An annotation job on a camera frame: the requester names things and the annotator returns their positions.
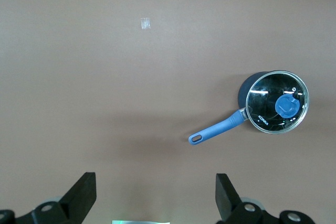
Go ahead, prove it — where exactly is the brown table cover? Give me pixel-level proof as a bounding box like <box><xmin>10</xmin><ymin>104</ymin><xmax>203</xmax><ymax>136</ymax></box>
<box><xmin>0</xmin><ymin>0</ymin><xmax>336</xmax><ymax>224</ymax></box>

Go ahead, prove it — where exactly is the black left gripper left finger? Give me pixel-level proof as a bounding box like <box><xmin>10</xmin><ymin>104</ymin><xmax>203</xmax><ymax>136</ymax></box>
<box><xmin>0</xmin><ymin>172</ymin><xmax>97</xmax><ymax>224</ymax></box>

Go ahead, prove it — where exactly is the dark saucepan with blue handle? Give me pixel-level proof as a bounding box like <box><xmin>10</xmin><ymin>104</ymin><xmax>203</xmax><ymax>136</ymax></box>
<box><xmin>188</xmin><ymin>71</ymin><xmax>271</xmax><ymax>147</ymax></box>

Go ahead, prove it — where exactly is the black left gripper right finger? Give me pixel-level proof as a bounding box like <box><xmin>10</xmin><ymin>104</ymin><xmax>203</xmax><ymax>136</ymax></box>
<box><xmin>215</xmin><ymin>173</ymin><xmax>316</xmax><ymax>224</ymax></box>

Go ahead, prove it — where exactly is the glass lid with blue knob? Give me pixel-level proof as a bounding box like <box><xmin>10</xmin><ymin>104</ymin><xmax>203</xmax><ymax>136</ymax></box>
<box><xmin>245</xmin><ymin>70</ymin><xmax>310</xmax><ymax>134</ymax></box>

